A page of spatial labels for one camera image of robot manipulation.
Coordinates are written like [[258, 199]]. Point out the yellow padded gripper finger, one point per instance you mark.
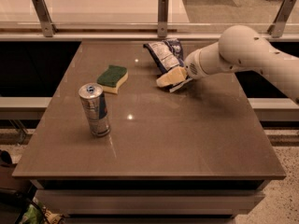
[[173, 76]]

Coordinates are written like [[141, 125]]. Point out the blue chip bag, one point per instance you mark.
[[168, 54]]

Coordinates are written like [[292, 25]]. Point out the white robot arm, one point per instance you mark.
[[239, 49]]

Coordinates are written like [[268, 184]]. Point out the green bag on floor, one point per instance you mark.
[[38, 213]]

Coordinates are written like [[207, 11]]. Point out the green yellow sponge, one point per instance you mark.
[[113, 78]]

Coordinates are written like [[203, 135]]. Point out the brown table with drawer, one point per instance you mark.
[[200, 151]]

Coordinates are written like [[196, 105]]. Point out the silver blue energy drink can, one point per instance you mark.
[[93, 101]]

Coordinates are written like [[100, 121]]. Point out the middle metal railing bracket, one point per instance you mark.
[[162, 18]]

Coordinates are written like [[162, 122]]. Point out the metal railing bracket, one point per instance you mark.
[[162, 18], [276, 29], [47, 26]]

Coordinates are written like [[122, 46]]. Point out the right metal railing bracket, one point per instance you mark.
[[276, 29]]

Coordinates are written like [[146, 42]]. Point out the left metal railing bracket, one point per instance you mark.
[[47, 26]]

